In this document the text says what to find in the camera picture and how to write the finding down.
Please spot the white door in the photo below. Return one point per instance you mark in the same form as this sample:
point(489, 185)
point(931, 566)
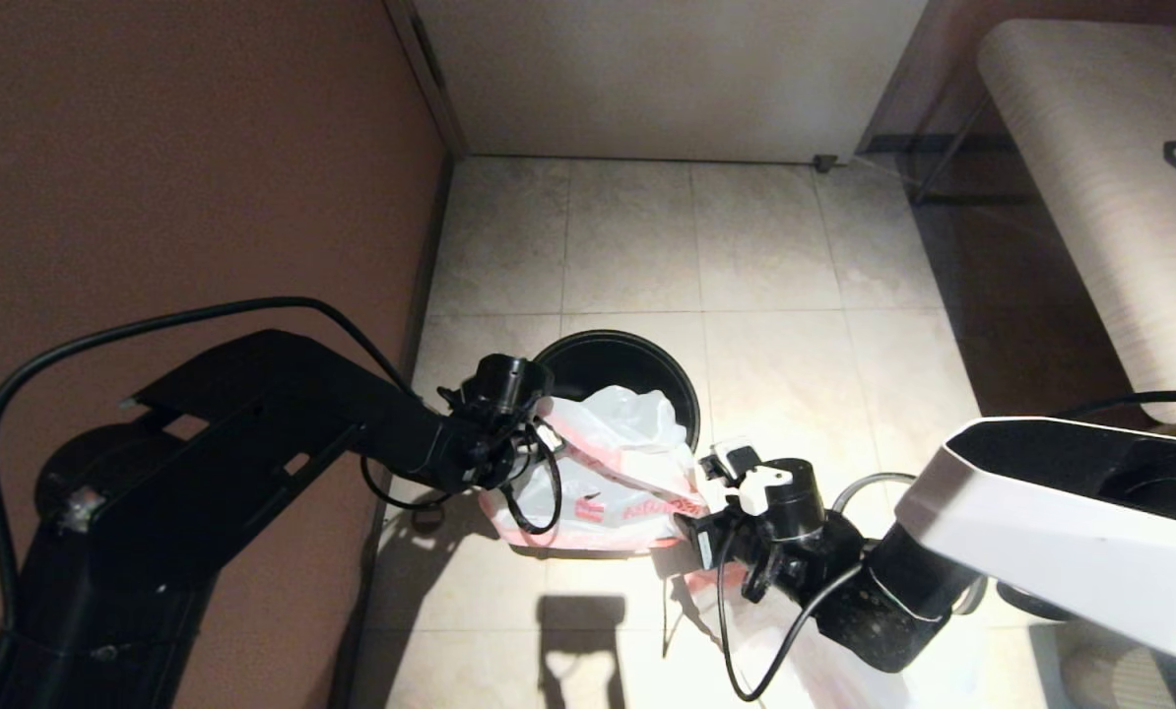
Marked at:
point(667, 79)

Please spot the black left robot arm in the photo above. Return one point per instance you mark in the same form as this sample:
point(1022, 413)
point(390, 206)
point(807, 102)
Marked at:
point(233, 463)

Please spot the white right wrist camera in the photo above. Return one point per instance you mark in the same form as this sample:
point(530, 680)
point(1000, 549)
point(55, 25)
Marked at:
point(736, 461)

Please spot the small metal door stop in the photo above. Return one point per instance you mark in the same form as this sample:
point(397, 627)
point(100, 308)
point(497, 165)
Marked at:
point(825, 163)

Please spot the dark grey baseboard strip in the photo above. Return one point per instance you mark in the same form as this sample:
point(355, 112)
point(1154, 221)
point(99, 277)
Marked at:
point(430, 266)

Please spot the black round trash bin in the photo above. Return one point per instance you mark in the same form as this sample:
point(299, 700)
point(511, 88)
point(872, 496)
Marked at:
point(618, 359)

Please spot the used white bin liner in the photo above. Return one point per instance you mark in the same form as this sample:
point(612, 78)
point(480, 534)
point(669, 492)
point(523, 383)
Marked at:
point(824, 679)

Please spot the grey door frame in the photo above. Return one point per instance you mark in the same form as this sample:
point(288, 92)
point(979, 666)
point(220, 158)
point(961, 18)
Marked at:
point(430, 79)

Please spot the black metal bench frame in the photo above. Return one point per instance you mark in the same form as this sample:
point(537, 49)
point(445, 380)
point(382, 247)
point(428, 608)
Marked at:
point(947, 162)

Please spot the fresh white plastic bag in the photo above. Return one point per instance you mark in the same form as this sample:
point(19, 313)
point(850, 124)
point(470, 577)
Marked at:
point(618, 463)

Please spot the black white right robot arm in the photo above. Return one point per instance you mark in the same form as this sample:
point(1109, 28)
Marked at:
point(1061, 512)

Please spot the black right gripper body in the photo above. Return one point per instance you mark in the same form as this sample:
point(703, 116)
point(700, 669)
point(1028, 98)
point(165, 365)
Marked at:
point(718, 542)

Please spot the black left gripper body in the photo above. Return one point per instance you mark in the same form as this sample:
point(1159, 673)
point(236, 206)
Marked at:
point(546, 436)

